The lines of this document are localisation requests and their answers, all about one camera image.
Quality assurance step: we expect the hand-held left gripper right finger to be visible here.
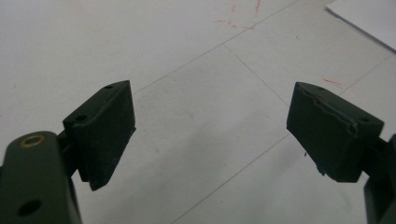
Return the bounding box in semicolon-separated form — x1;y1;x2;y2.
286;81;385;183

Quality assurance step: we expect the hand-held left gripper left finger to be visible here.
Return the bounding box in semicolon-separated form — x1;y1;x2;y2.
62;79;137;191

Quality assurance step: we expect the white paper sheet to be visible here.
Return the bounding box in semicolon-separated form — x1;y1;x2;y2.
325;0;396;54

